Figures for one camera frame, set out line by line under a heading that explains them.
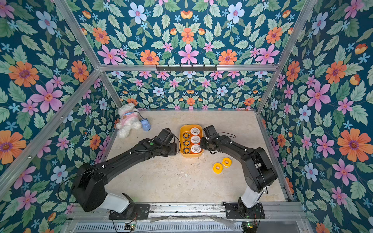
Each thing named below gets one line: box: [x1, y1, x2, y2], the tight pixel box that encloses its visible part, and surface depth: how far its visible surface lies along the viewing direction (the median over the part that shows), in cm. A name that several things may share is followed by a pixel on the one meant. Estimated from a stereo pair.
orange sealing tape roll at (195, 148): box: [190, 144, 202, 154], surface depth 94 cm
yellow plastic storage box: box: [179, 124, 204, 158], surface depth 100 cm
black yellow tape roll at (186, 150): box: [183, 147, 191, 154], surface depth 97 cm
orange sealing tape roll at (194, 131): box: [189, 126, 201, 136], surface depth 103 cm
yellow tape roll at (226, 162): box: [221, 156, 232, 168], surface depth 91 cm
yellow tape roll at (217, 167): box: [212, 162, 223, 174], surface depth 90 cm
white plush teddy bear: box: [115, 102, 142, 139], surface depth 106 cm
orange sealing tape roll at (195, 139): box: [190, 135, 201, 144], surface depth 98 cm
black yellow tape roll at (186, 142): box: [183, 139, 191, 147], surface depth 100 cm
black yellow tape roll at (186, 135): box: [182, 132, 191, 139], surface depth 104 cm
